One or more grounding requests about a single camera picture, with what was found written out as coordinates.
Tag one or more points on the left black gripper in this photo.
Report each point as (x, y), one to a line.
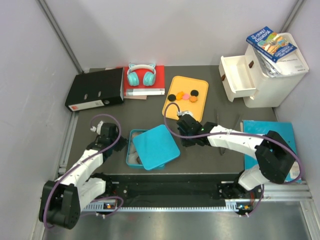
(123, 142)

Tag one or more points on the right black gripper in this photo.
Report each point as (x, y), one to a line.
(186, 144)

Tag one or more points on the blue tin lid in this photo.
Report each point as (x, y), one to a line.
(156, 147)

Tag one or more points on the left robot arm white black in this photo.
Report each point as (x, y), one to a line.
(63, 199)

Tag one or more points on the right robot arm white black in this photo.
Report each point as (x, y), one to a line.
(274, 161)

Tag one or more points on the orange flower cookie right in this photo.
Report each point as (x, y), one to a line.
(193, 99)

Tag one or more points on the orange flower cookie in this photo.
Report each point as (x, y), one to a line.
(193, 99)
(179, 95)

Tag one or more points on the pink cookie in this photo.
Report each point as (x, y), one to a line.
(186, 97)

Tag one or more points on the orange flower cookie top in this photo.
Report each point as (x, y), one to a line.
(179, 95)

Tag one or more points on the yellow tray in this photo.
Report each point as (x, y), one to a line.
(186, 85)

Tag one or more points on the black cookie left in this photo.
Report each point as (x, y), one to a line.
(171, 97)

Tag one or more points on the black cookie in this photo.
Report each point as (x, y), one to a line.
(194, 93)
(171, 97)

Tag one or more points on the black cookie right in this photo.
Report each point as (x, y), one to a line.
(194, 93)

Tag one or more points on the blue cookie tin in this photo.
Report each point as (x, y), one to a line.
(132, 158)

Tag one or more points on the red book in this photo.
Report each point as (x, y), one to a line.
(141, 91)

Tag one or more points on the teal cat ear headphones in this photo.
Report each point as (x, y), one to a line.
(141, 74)

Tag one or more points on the white drawer cabinet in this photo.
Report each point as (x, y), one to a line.
(242, 77)

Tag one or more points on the silver foil packet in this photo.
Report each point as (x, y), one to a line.
(266, 67)

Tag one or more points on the blue folder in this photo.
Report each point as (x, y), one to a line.
(285, 130)

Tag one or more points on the blue paperback book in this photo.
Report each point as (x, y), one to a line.
(270, 44)

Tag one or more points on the black ring binder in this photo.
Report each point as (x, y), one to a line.
(96, 89)

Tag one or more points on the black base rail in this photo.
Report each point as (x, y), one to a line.
(214, 186)

